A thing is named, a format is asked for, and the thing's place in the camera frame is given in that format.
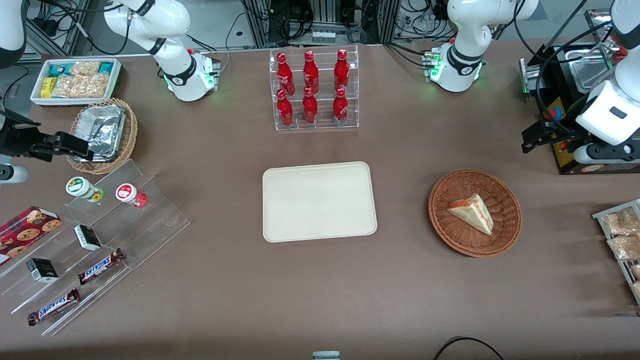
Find snickers chocolate bar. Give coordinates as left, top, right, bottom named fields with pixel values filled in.
left=27, top=287, right=81, bottom=327
left=77, top=248, right=126, bottom=286

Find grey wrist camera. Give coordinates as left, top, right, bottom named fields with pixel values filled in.
left=0, top=164, right=30, bottom=185
left=573, top=142, right=640, bottom=165

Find beige plastic serving tray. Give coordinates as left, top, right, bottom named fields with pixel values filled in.
left=262, top=161, right=378, bottom=244

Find white rectangular snack bin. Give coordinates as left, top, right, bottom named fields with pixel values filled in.
left=30, top=57, right=123, bottom=107

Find clear acrylic stepped display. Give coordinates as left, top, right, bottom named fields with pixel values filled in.
left=0, top=159, right=191, bottom=337

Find large clear nut bag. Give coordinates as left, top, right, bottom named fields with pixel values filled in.
left=52, top=73, right=110, bottom=99

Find small black carton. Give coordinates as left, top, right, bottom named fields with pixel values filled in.
left=25, top=257, right=60, bottom=284
left=73, top=224, right=103, bottom=252

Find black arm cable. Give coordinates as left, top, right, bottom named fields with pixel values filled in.
left=27, top=0, right=133, bottom=56
left=512, top=0, right=617, bottom=137

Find red cookie box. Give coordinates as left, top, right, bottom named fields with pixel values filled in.
left=0, top=205, right=63, bottom=266

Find red cola bottle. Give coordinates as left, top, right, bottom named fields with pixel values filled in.
left=332, top=87, right=349, bottom=125
left=276, top=89, right=295, bottom=127
left=301, top=86, right=319, bottom=125
left=276, top=52, right=296, bottom=96
left=302, top=50, right=320, bottom=94
left=333, top=48, right=351, bottom=91

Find green lid yogurt cup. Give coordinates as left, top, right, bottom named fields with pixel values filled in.
left=65, top=176, right=105, bottom=203

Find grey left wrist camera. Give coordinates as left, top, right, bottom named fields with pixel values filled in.
left=573, top=142, right=640, bottom=165

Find black hot food display case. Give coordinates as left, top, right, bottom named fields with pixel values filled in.
left=518, top=8, right=640, bottom=176

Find red lid yogurt cup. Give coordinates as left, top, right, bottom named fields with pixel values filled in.
left=115, top=183, right=149, bottom=209

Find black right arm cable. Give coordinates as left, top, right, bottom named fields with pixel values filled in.
left=27, top=0, right=133, bottom=56

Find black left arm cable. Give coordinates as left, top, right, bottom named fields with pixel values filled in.
left=512, top=0, right=617, bottom=137

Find steel food pan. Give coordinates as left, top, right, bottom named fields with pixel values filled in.
left=564, top=46, right=618, bottom=95

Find small clear nut bag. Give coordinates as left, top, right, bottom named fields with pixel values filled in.
left=70, top=60, right=101, bottom=76

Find aluminium frame rack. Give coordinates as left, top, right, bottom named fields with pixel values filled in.
left=241, top=0, right=403, bottom=49

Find aluminium foil containers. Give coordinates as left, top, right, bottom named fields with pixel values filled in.
left=74, top=104, right=126, bottom=162

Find triangular sandwich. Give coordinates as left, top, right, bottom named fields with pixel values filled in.
left=446, top=193, right=495, bottom=236

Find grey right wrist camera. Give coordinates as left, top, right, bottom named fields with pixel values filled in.
left=0, top=164, right=30, bottom=185

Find oval wicker basket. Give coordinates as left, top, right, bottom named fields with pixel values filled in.
left=66, top=97, right=139, bottom=175

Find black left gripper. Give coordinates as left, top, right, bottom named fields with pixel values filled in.
left=521, top=118, right=585, bottom=154

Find round brown wicker basket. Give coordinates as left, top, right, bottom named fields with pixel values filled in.
left=428, top=168, right=523, bottom=258

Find clear acrylic bottle rack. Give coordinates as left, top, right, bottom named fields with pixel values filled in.
left=269, top=44, right=360, bottom=132

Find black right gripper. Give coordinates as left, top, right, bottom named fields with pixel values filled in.
left=0, top=111, right=96, bottom=162

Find black looped cable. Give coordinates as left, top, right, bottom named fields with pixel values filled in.
left=432, top=336, right=506, bottom=360

